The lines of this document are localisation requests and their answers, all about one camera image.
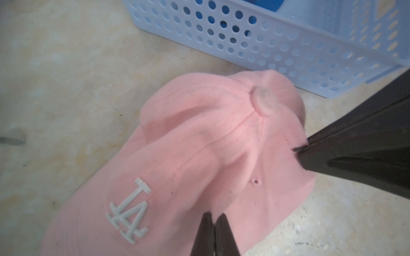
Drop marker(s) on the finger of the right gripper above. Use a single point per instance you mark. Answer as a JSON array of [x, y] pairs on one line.
[[379, 159], [394, 92]]

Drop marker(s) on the light blue plastic basket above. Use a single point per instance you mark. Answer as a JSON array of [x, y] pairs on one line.
[[324, 47]]

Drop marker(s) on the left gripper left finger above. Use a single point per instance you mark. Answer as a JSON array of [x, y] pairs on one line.
[[204, 244]]

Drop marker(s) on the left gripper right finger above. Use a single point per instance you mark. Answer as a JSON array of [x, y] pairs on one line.
[[225, 244]]

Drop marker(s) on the pink baseball cap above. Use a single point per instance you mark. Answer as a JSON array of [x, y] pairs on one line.
[[205, 143]]

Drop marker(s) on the blue baseball cap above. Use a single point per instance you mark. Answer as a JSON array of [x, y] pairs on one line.
[[272, 5]]

